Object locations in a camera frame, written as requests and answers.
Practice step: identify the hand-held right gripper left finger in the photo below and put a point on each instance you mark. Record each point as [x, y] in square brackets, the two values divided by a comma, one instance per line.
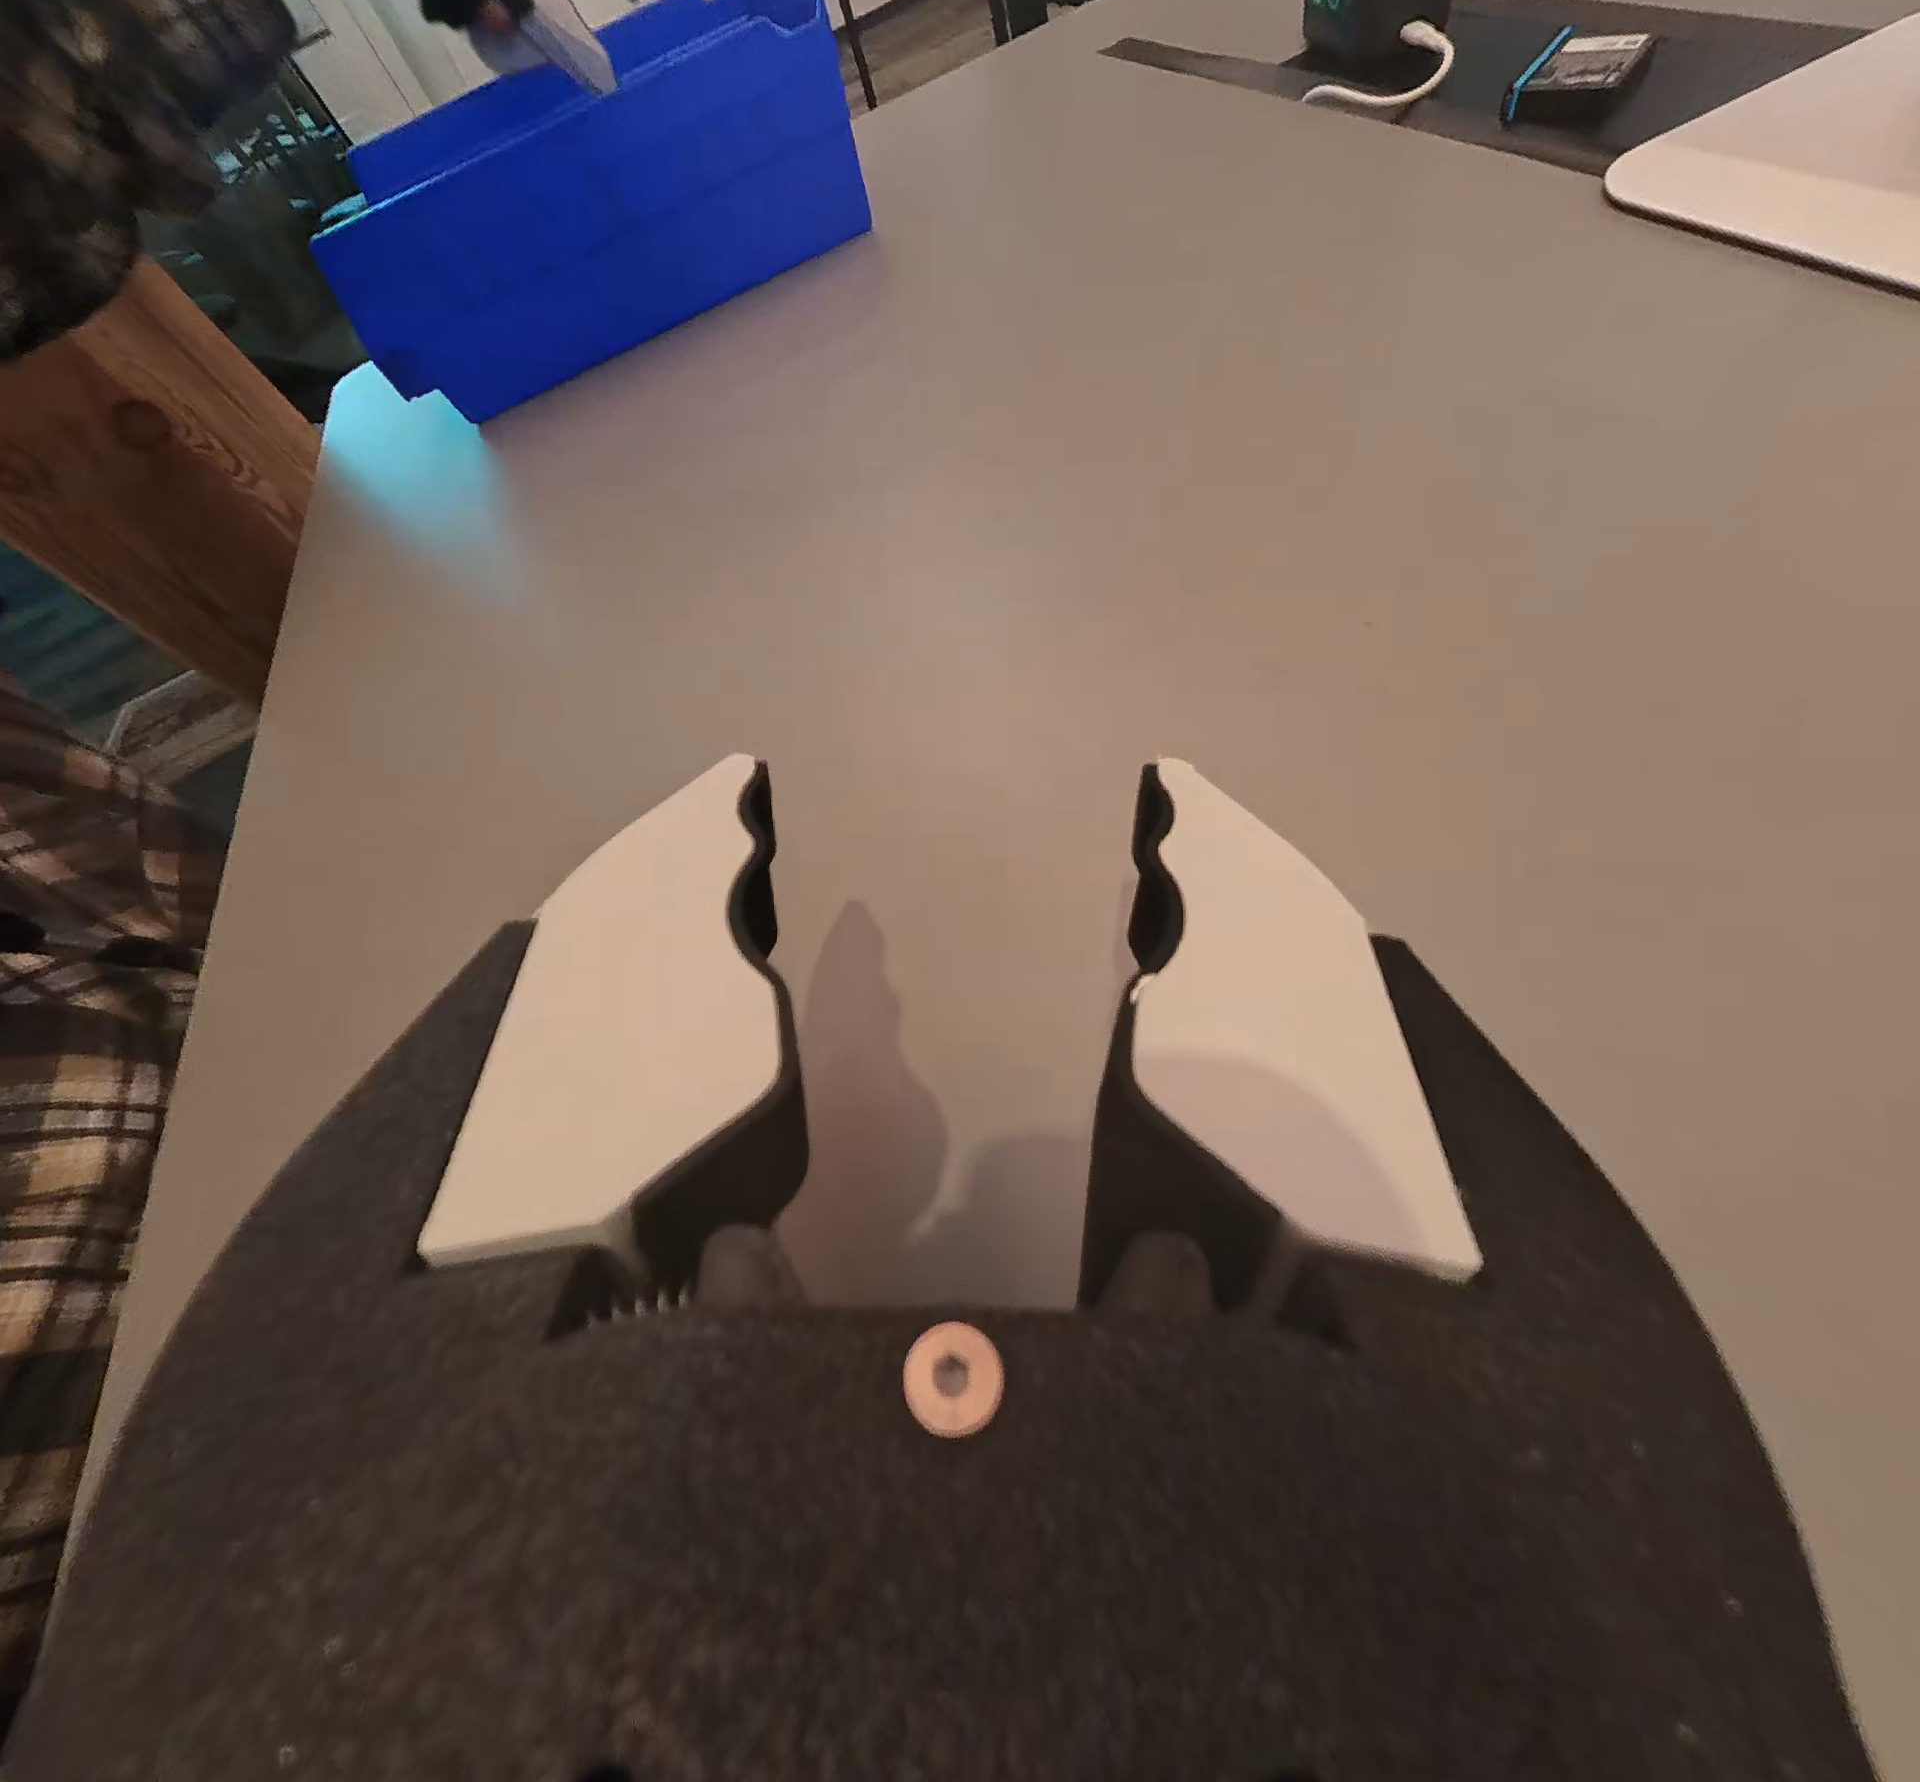
[613, 1061]

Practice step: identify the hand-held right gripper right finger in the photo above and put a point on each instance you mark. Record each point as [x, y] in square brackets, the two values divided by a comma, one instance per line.
[1306, 1092]

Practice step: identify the blue plastic bin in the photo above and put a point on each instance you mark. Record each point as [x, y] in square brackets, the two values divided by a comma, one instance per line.
[599, 237]

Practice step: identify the person's left forearm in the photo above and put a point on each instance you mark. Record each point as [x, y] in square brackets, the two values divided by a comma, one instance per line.
[106, 88]

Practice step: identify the black calculator with blue edge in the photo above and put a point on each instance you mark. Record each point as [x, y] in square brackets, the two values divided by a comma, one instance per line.
[1591, 65]

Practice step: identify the instruction sign on white stand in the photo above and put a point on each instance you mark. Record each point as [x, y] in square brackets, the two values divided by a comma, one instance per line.
[1800, 163]

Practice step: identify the black desk mat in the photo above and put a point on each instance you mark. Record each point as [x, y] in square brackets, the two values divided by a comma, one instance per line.
[1724, 55]

